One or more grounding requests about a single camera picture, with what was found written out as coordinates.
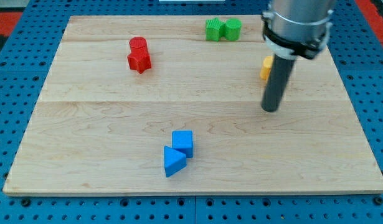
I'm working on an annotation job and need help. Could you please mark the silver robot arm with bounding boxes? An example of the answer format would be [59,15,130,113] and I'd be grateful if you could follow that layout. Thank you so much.
[262,0,336,60]

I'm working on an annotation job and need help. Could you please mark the blue cube block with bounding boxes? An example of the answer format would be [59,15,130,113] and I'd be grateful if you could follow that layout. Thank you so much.
[172,130,194,158]

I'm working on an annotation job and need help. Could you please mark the blue triangle block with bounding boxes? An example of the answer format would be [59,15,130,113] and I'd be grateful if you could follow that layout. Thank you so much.
[163,146,187,177]

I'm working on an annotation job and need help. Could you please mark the light wooden board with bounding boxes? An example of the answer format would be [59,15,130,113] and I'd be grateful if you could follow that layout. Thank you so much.
[3,16,383,196]

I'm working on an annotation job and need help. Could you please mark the red star block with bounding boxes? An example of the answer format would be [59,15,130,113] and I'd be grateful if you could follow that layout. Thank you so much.
[127,51,152,74]

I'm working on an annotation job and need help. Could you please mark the red cylinder block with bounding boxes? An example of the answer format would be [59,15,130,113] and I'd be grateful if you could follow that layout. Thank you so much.
[129,37,148,54]

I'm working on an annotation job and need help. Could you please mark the green star block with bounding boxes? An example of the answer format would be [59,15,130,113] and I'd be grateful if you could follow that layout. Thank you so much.
[206,17,225,42]

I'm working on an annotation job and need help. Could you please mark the yellow cylinder block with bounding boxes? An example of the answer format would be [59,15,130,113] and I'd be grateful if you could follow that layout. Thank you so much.
[260,56,274,81]

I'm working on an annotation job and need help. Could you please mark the green cylinder block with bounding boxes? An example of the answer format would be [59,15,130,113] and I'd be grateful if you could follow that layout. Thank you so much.
[224,18,242,41]

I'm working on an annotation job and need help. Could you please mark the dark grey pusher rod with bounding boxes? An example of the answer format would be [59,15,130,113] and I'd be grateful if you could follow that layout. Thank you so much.
[261,55,295,112]

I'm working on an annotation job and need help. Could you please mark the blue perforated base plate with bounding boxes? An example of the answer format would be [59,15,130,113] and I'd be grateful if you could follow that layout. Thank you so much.
[0,0,383,223]

